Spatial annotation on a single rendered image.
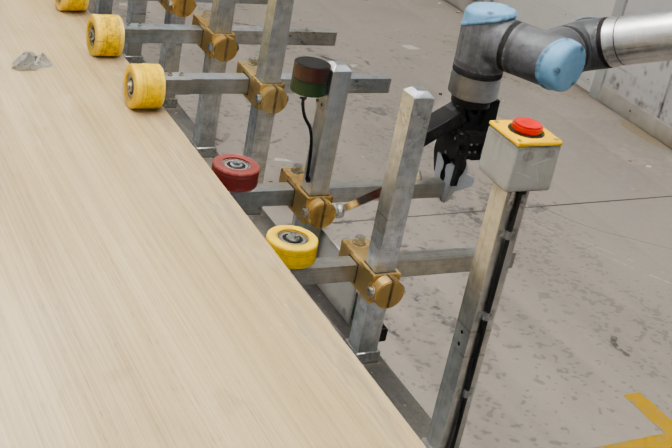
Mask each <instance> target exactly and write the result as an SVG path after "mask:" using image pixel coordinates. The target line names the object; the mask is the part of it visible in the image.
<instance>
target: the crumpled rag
mask: <svg viewBox="0 0 672 448"><path fill-rule="evenodd" d="M14 59H15V60H14V61H12V62H11V64H12V67H15V66H16V68H17V69H18V70H19V71H20V70H23V71H24V70H35V69H36V70H37V69H38V68H42V67H43V68H44V67H51V66H54V65H53V64H52V61H51V60H49V59H48V58H47V57H46V55H45V54H44V53H43V52H42V53H40V54H39V55H36V54H35V53H33V52H31V51H25V52H24V53H23V54H20V55H19V56H17V57H16V58H14ZM12 67H11V68H12Z"/></svg>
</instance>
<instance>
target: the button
mask: <svg viewBox="0 0 672 448"><path fill-rule="evenodd" d="M511 125H512V127H513V129H514V130H516V131H517V132H519V133H521V134H525V135H529V136H537V135H539V134H541V133H542V132H543V126H542V124H541V123H540V122H538V121H536V120H534V119H531V118H527V117H517V118H515V119H513V120H512V124H511Z"/></svg>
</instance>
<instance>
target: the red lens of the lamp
mask: <svg viewBox="0 0 672 448"><path fill-rule="evenodd" d="M297 58H299V57H297ZM297 58H295V60H294V66H293V71H292V74H293V76H294V77H296V78H297V79H299V80H302V81H305V82H310V83H325V82H327V81H328V80H329V76H330V70H331V65H330V63H329V68H327V69H324V70H315V69H309V68H306V67H303V66H301V65H299V64H298V63H297V62H296V60H297Z"/></svg>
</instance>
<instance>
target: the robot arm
mask: <svg viewBox="0 0 672 448"><path fill-rule="evenodd" d="M517 16H518V14H517V11H516V10H515V9H514V8H513V7H510V6H508V5H505V4H501V3H495V2H475V3H472V4H469V5H468V6H467V7H466V8H465V11H464V15H463V19H462V21H461V22H460V24H461V28H460V32H459V37H458V42H457V47H456V51H455V56H454V61H453V66H452V70H451V75H450V79H449V84H448V91H449V92H450V93H451V94H452V95H451V102H449V103H448V104H446V105H444V106H442V107H441V108H439V109H437V110H436V111H434V112H432V113H431V117H430V122H429V126H428V130H427V135H426V139H425V143H424V146H426V145H428V144H429V143H431V142H433V141H434V140H436V139H437V140H436V143H435V146H434V171H435V176H438V177H440V178H441V179H442V180H443V181H444V182H445V183H446V184H445V188H444V192H443V196H442V197H439V199H440V201H442V202H443V203H445V202H447V201H448V200H449V199H450V197H451V196H452V194H453V193H454V192H456V191H459V190H462V189H465V188H468V187H471V186H472V185H473V184H474V180H475V178H474V177H473V176H471V175H469V174H468V173H467V169H468V164H467V162H466V160H468V159H470V160H480V158H481V154H482V150H483V146H484V142H485V138H486V135H487V131H488V127H489V126H490V124H489V121H490V120H496V117H497V113H498V108H499V104H500V100H499V99H497V98H498V93H499V89H500V85H501V80H502V76H503V72H507V73H509V74H512V75H514V76H517V77H519V78H522V79H524V80H527V81H530V82H532V83H535V84H537V85H540V86H541V87H542V88H544V89H547V90H552V91H556V92H564V91H566V90H568V89H570V88H571V86H572V85H574V84H575V83H576V82H577V81H578V79H579V77H580V76H581V74H582V72H585V71H591V70H600V69H609V68H617V67H619V66H624V65H633V64H642V63H651V62H661V61H670V60H672V9H670V10H663V11H656V12H648V13H641V14H634V15H626V16H619V17H614V16H610V17H602V18H596V17H585V18H580V19H578V20H576V21H574V22H571V23H568V24H564V25H561V26H558V27H555V28H551V29H548V30H543V29H540V28H538V27H535V26H532V25H530V24H527V23H524V22H521V21H519V20H516V17H517Z"/></svg>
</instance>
